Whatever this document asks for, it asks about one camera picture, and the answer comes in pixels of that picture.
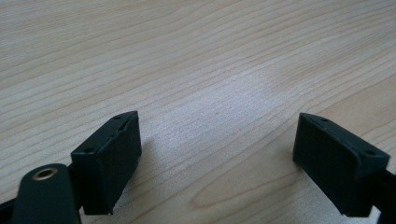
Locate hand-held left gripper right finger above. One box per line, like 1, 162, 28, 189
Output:
292, 112, 391, 218

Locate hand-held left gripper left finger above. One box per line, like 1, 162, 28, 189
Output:
70, 110, 143, 217

